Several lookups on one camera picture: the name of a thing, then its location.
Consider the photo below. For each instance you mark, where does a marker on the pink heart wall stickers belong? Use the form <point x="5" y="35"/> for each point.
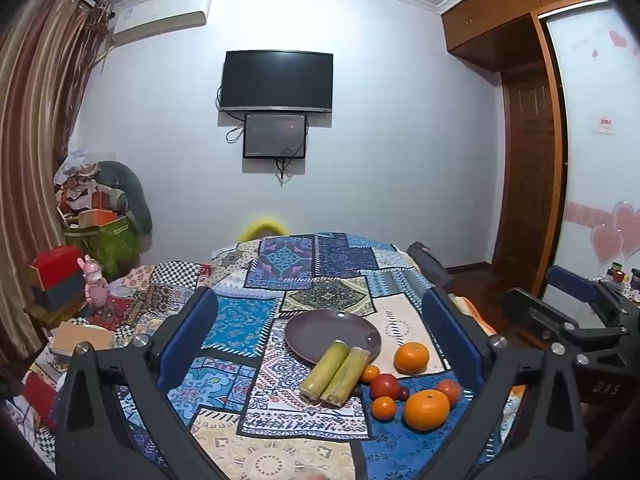
<point x="610" y="232"/>

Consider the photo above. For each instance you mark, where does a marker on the red box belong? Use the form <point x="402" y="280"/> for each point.
<point x="55" y="265"/>

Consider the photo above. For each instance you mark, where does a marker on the striped brown curtain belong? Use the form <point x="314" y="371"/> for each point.
<point x="35" y="135"/>

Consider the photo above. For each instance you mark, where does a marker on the patchwork printed blanket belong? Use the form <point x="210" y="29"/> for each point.
<point x="300" y="280"/>

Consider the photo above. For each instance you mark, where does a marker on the small dark plum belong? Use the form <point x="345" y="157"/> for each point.
<point x="403" y="393"/>

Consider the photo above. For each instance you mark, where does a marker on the dark purple plate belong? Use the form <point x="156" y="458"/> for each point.
<point x="332" y="336"/>

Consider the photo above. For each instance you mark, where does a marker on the wooden door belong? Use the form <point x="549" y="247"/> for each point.
<point x="527" y="170"/>

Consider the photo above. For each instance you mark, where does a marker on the small black wall monitor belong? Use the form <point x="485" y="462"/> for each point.
<point x="275" y="136"/>

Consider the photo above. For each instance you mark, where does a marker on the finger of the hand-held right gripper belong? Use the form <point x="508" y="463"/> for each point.
<point x="540" y="315"/>
<point x="570" y="280"/>

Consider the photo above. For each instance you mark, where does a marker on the red tomato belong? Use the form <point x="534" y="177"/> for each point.
<point x="450" y="390"/>
<point x="385" y="386"/>

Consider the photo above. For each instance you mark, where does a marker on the black wall television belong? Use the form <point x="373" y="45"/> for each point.
<point x="276" y="80"/>

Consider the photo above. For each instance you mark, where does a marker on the brown cardboard box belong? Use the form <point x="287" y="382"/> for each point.
<point x="82" y="341"/>

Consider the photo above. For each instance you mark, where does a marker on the pile of clutter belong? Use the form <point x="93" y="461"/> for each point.
<point x="80" y="190"/>

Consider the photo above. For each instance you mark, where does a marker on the pink rabbit toy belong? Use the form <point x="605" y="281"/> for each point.
<point x="95" y="282"/>

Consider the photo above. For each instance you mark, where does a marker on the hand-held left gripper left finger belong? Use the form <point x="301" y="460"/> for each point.
<point x="190" y="330"/>

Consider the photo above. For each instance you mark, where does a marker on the large orange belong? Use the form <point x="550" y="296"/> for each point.
<point x="411" y="357"/>
<point x="426" y="409"/>

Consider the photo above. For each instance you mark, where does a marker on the grey pillow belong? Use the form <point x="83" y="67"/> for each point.
<point x="127" y="187"/>

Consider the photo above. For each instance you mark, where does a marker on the yellow-green sugarcane piece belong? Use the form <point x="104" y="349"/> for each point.
<point x="325" y="371"/>
<point x="346" y="376"/>

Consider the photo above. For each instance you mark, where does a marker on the dark grey box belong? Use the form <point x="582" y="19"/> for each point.
<point x="62" y="292"/>

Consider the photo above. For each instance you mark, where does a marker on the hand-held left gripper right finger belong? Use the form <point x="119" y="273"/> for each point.
<point x="450" y="322"/>

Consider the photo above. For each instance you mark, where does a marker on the orange blanket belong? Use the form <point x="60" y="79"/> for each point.
<point x="475" y="312"/>

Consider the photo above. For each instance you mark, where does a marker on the green storage box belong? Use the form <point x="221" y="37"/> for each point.
<point x="112" y="245"/>

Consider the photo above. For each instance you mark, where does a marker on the white air conditioner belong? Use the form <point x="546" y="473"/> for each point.
<point x="157" y="15"/>

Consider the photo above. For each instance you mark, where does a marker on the wooden wardrobe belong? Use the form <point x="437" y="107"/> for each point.
<point x="500" y="15"/>

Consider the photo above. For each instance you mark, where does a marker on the small tangerine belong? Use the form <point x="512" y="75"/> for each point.
<point x="384" y="407"/>
<point x="370" y="373"/>

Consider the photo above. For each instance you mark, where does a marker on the red and white sticker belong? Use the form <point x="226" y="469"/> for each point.
<point x="605" y="124"/>

